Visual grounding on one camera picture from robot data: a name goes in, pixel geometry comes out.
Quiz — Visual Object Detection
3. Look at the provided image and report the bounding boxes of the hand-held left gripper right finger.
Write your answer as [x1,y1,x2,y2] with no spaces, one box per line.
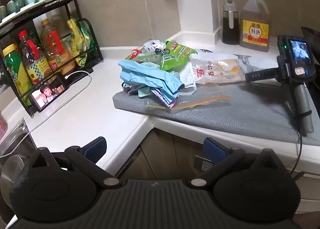
[187,138,285,190]

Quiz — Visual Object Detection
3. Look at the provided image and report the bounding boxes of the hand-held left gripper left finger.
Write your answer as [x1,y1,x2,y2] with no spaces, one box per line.
[24,137,123,190]

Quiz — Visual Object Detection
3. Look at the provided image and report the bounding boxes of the clear zip bag colourful stripes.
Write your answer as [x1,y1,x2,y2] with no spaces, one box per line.
[146,95,232,110]

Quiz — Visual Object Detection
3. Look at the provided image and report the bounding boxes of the clear plastic bag red print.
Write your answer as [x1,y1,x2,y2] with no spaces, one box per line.
[191,58,247,85]

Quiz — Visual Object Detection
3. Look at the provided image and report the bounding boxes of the purple packet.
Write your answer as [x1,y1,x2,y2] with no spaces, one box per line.
[152,89,179,109]

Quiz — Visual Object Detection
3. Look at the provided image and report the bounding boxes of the blue plastic bag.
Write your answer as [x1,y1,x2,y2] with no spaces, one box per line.
[118,60,184,102]

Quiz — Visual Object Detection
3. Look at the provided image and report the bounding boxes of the green snack wrapper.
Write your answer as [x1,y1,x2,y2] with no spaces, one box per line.
[125,39,198,72]

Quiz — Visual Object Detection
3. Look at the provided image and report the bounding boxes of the white cartoon wrapper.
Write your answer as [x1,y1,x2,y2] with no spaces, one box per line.
[142,39,168,54]

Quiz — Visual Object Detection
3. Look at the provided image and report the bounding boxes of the silver cabinet vent grille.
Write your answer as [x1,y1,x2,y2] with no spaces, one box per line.
[194,155,213,171]

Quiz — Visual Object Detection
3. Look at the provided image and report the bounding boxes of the grey mat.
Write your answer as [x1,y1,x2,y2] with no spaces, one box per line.
[112,49,320,147]

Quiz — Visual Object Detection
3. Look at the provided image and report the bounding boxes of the black wok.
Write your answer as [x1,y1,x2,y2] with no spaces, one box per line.
[301,26,320,69]

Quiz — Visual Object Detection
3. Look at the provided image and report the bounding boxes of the cooking wine jug yellow cap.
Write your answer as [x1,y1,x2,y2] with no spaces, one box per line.
[239,0,272,52]

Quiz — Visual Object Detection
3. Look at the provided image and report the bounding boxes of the dark oil dispenser bottle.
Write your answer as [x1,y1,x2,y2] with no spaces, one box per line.
[222,0,241,45]

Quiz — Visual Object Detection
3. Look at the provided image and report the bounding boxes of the black smartphone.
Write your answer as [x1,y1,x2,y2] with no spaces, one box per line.
[29,72,69,114]

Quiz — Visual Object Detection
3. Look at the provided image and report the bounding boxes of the steel sink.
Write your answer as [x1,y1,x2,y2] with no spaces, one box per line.
[0,118,38,219]

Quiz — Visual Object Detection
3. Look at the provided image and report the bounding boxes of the steel pot lid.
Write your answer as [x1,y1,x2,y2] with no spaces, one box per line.
[0,154,28,219]

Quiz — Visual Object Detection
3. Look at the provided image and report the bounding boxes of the pink packet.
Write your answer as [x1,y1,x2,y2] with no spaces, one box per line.
[0,120,8,139]

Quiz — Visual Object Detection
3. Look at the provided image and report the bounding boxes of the soy sauce bottle red cap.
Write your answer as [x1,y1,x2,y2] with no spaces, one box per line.
[18,30,53,85]

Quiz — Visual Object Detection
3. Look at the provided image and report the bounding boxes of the yellow green snack bag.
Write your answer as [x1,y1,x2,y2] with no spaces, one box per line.
[66,17,95,68]

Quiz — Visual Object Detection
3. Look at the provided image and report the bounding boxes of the green bottle yellow cap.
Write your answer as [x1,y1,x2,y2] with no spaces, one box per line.
[2,43,32,105]

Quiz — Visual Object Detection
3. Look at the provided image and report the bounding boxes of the black metal kitchen rack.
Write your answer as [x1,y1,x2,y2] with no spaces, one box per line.
[0,0,104,117]

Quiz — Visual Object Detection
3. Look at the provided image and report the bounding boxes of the white jar tray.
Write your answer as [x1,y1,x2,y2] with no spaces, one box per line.
[0,0,47,24]

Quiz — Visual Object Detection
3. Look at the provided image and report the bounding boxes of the white charging cable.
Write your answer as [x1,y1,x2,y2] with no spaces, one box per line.
[0,70,92,158]

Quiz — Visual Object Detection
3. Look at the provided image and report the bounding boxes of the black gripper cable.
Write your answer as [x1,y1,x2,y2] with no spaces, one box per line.
[290,129,304,174]

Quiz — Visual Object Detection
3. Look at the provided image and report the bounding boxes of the oil bottle red handle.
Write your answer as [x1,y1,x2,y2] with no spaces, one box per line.
[40,18,75,74]

